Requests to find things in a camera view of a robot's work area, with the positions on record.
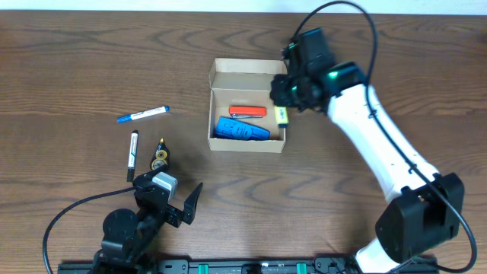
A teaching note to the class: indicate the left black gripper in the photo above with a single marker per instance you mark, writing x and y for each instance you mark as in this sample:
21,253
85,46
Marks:
167,205

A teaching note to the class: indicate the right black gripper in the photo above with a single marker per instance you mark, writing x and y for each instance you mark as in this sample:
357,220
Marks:
281,93

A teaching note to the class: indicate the yellow highlighter pen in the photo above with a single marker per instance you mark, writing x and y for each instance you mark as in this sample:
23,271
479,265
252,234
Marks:
281,116

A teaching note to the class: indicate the red stapler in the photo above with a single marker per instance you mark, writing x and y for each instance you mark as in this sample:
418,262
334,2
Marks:
242,112

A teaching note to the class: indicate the black gold tape dispenser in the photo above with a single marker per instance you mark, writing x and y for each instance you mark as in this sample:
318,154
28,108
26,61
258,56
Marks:
161,156

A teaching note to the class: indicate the cardboard box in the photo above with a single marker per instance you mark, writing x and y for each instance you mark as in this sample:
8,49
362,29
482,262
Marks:
244,83

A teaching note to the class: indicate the blue plastic tool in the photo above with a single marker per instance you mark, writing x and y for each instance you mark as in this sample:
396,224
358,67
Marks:
228,128

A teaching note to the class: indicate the black whiteboard marker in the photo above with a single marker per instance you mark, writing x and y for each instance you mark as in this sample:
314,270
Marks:
132,156

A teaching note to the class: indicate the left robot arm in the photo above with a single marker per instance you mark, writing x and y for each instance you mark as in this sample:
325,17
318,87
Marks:
128,234

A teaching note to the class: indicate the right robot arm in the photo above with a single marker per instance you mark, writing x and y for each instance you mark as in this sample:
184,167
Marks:
422,204

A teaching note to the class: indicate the blue whiteboard marker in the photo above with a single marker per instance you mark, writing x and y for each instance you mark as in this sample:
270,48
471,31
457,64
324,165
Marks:
143,114

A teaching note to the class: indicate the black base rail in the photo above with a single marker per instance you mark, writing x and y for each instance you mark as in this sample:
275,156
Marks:
319,265

